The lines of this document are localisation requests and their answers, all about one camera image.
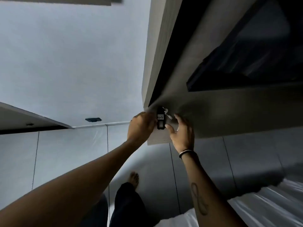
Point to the black wall socket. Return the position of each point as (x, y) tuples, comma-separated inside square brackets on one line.
[(93, 119)]

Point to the black key fob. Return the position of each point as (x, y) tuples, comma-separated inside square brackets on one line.
[(161, 120)]

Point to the person's left fingers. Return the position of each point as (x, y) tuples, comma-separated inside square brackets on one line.
[(150, 121)]

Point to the person's left hand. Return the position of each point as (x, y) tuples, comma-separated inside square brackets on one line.
[(138, 128)]

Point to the black and white wristband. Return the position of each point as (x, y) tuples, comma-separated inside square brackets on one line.
[(187, 152)]

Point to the white bed sheet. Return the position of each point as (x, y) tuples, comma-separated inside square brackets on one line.
[(267, 205)]

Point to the person's right hand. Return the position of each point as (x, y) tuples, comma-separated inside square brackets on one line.
[(183, 137)]

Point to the black framed screen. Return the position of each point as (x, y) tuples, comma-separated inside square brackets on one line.
[(255, 49)]

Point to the person's right thumb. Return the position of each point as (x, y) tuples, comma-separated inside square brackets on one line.
[(171, 131)]

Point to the person's right forearm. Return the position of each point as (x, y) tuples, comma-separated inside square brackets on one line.
[(208, 191)]

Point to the person's left forearm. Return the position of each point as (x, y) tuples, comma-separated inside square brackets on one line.
[(71, 186)]

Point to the grey wooden cabinet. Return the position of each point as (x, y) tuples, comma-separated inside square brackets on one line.
[(213, 111)]

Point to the person's black trouser leg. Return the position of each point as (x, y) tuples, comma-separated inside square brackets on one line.
[(127, 208)]

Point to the person's bare foot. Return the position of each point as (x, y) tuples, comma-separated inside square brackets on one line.
[(134, 179)]

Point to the grey wall ledge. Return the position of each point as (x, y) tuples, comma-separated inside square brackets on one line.
[(26, 119)]

